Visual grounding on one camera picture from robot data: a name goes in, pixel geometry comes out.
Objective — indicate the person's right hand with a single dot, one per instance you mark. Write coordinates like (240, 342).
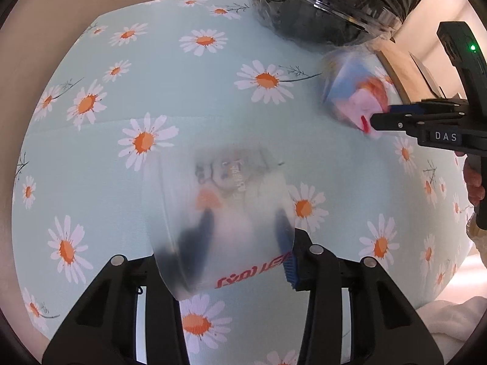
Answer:
(475, 182)

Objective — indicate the steel cleaver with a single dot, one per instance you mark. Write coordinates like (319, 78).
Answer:
(424, 72)

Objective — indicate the black trash bag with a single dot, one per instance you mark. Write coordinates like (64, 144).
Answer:
(342, 3)

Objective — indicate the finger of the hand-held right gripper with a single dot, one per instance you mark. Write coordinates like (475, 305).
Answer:
(430, 107)
(399, 124)

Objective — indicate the wooden cutting board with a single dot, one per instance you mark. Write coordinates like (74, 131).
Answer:
(399, 68)

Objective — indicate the clear plastic bin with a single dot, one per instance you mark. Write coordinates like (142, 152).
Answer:
(354, 7)

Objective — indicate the pink blue wrapper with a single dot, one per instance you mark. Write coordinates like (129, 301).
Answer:
(354, 91)

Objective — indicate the daisy print tablecloth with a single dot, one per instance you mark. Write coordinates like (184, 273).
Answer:
(152, 83)

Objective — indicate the clear plastic cup red print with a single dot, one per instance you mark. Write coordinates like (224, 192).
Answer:
(220, 213)

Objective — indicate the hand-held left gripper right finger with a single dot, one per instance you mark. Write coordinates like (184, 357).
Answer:
(293, 270)

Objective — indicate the white fleece clothing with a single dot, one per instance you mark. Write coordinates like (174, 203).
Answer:
(456, 323)

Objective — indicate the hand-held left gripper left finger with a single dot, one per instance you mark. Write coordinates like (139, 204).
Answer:
(125, 296)

